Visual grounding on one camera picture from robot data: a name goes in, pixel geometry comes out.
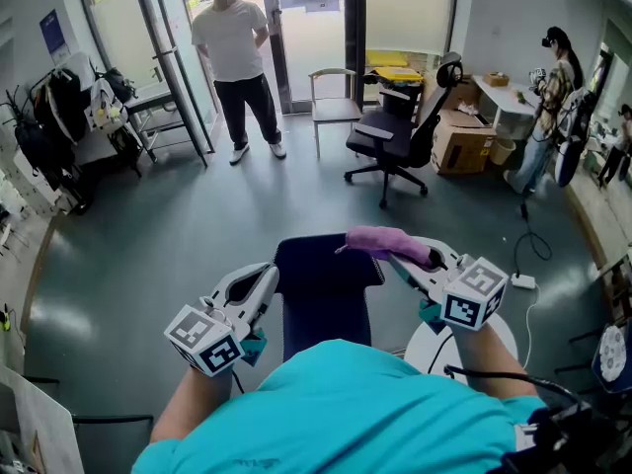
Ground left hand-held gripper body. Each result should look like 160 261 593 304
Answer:
162 293 269 378

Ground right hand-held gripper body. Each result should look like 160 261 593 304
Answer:
419 254 510 336

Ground purple wiping cloth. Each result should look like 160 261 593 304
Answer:
335 225 435 269

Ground dark blue chair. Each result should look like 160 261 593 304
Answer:
273 233 387 364

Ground person's left forearm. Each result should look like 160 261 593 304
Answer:
150 362 233 444

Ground person's right forearm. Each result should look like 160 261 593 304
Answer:
451 321 539 405

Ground black shoulder bag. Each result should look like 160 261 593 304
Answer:
498 400 632 474

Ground black office chair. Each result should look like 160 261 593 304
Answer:
344 50 465 210

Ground white round table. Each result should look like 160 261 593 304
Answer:
403 313 519 377

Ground large cardboard box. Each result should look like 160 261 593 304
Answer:
431 109 498 176

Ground tan waste basket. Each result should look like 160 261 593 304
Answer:
488 135 517 167

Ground black metal table legs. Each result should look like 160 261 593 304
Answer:
22 375 156 427

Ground person's teal shirt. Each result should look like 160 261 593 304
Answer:
131 338 550 474

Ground white patterned cushion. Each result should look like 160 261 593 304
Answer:
597 324 629 384

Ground white desk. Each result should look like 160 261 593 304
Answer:
471 73 545 140

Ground wooden armchair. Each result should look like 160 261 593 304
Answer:
308 66 364 160

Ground yellow box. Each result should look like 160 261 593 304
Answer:
372 65 427 89
364 49 409 69

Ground white board table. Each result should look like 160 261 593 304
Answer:
0 365 86 474

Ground white backpack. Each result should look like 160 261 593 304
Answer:
83 76 130 135

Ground black backpack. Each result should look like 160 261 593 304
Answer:
101 66 137 104

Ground glass entrance door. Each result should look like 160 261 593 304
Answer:
78 0 463 168

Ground coat rack with clothes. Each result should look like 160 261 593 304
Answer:
0 64 93 216

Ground white power cable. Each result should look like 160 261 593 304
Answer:
521 286 542 370

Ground thick black gripper cable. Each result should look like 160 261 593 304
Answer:
427 331 585 410

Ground black power cable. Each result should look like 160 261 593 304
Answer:
513 202 554 278

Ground blue wall poster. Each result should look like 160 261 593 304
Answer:
39 9 68 59

